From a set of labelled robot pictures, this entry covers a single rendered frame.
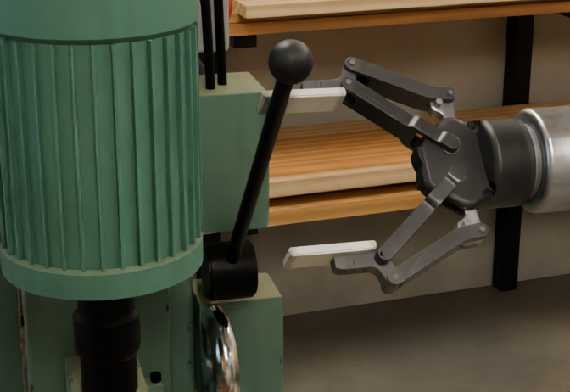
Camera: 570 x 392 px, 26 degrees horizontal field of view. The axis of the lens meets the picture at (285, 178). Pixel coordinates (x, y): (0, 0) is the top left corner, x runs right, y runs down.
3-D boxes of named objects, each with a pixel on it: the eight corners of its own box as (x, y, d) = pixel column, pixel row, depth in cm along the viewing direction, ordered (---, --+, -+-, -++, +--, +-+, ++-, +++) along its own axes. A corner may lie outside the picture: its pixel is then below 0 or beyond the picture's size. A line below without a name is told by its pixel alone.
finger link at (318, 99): (346, 94, 102) (344, 86, 102) (263, 98, 100) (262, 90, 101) (338, 111, 104) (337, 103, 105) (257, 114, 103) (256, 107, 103)
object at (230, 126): (194, 235, 129) (191, 96, 124) (180, 207, 137) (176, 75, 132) (273, 228, 131) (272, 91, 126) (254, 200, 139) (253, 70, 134)
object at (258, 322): (201, 406, 133) (198, 305, 129) (190, 377, 139) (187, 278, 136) (287, 396, 135) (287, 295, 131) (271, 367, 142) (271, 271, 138)
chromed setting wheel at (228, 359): (215, 446, 125) (214, 336, 122) (194, 390, 137) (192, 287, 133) (245, 443, 126) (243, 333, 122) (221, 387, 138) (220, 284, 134)
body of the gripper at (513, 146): (517, 224, 106) (415, 233, 103) (495, 136, 109) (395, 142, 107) (550, 189, 99) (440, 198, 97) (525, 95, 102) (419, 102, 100)
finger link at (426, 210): (442, 179, 104) (455, 189, 104) (363, 270, 99) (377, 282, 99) (456, 159, 101) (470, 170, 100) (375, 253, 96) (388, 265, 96)
